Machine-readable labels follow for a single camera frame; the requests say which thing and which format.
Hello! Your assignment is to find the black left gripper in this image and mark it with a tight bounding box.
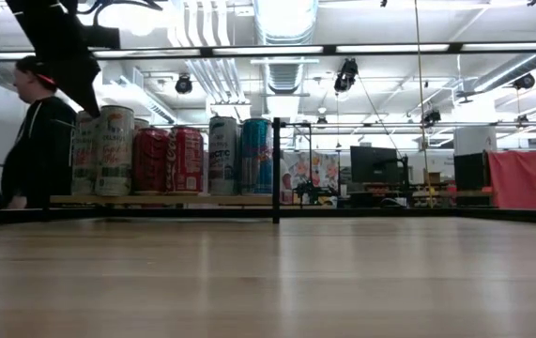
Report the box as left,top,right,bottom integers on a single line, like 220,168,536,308
27,23,122,118

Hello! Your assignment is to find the red Coke Zero Sugar can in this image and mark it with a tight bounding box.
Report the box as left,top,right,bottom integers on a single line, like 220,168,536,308
131,127,171,196

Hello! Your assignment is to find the red Coca-Cola can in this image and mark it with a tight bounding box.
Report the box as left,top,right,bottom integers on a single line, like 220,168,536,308
166,126,205,195

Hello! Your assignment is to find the blue silver Red Bull can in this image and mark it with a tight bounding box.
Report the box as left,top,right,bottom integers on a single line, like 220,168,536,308
239,117,274,196

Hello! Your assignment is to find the person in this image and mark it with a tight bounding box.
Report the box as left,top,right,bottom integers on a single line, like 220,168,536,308
0,54,79,210

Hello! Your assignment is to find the floral patterned cloth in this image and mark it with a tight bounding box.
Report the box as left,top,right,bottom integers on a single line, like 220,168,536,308
279,150,340,206

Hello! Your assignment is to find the black monitor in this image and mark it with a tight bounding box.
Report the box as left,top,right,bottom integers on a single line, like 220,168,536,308
349,145,401,185

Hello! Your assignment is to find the black cabinet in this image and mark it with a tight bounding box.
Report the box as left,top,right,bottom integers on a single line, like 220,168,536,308
453,152,487,192

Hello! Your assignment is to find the orange cloth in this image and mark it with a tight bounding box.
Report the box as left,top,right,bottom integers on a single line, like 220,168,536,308
486,147,536,211

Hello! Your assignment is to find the black ceiling-mounted camera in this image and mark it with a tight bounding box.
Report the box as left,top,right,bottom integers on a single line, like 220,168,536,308
333,56,360,94
511,73,536,90
421,108,442,127
175,73,194,96

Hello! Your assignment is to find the black shelf side post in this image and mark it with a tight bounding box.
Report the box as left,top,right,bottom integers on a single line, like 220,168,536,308
271,116,282,224

